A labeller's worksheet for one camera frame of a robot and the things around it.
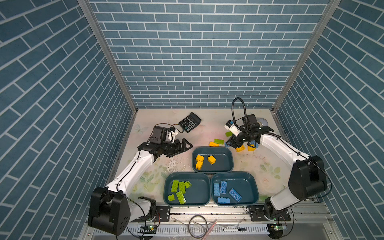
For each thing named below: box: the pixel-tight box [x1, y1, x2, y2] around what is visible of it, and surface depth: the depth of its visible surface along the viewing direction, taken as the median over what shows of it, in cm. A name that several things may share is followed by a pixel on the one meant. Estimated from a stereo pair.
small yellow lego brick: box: [207, 155, 217, 165], surface depth 93 cm
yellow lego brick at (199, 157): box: [195, 154, 204, 162], surface depth 93 cm
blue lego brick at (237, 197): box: [229, 188, 243, 202], surface depth 80 cm
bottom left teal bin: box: [163, 172, 211, 207], surface depth 82 cm
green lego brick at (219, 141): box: [214, 138, 225, 145], surface depth 104 cm
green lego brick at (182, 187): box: [179, 181, 186, 194], surface depth 83 cm
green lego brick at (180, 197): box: [176, 190, 187, 205], surface depth 79 cm
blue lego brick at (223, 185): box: [220, 180, 228, 195], surface depth 84 cm
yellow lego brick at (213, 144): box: [209, 141, 220, 148], surface depth 101 cm
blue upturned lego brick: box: [213, 183, 220, 196], surface depth 82 cm
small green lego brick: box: [184, 181, 192, 189], surface depth 82 cm
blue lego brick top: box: [217, 197, 230, 204], surface depth 77 cm
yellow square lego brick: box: [195, 160, 203, 170], surface depth 90 cm
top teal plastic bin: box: [192, 146, 234, 174], surface depth 93 cm
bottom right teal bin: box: [210, 171, 260, 206], surface depth 82 cm
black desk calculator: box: [178, 112, 202, 133], surface depth 113 cm
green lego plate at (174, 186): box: [171, 179, 179, 193], surface depth 84 cm
